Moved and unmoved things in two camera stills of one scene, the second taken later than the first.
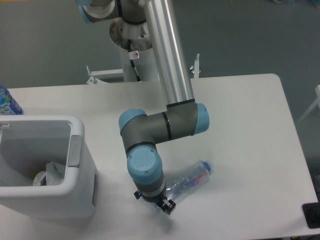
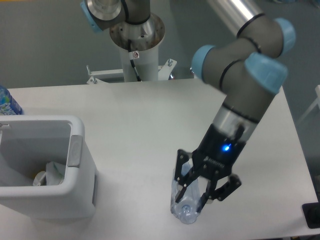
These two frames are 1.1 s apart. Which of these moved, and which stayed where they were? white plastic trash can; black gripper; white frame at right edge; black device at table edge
Moved: black gripper
Stayed: white plastic trash can; white frame at right edge; black device at table edge
